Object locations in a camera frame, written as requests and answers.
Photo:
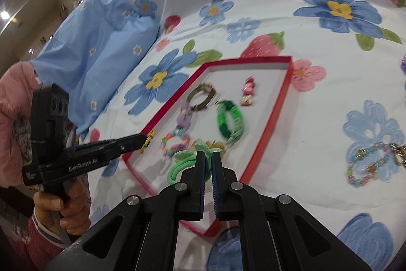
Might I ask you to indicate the pink flower hair clip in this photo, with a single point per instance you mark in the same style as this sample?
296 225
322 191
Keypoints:
249 90

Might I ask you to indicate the person's left hand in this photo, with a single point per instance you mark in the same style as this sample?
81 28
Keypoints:
77 210

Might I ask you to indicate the small yellow hair clip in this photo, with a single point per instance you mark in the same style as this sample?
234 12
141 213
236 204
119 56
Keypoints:
148 140

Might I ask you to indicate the red shallow box lid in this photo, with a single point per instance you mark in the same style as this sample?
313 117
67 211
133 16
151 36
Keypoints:
272 118

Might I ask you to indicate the yellow hair claw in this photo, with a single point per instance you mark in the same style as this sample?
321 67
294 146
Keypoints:
217 144

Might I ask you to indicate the purple bunny hair clip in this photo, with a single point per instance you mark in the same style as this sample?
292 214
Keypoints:
185 115

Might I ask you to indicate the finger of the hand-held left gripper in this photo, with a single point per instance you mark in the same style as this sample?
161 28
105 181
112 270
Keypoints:
127 152
130 140

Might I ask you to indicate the person's pink jacket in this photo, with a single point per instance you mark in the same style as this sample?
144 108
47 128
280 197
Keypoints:
12 93

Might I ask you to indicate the light blue pillow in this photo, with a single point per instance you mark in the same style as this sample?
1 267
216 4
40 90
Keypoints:
95 45

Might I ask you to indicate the floral printed bedsheet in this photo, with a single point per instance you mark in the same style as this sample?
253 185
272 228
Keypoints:
285 36

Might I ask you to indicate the person's left forearm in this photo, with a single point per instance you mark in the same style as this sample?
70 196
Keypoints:
31 247

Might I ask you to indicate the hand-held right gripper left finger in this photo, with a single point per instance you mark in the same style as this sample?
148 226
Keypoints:
200 188

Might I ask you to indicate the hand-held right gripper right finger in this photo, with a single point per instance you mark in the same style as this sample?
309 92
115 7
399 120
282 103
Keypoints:
216 188

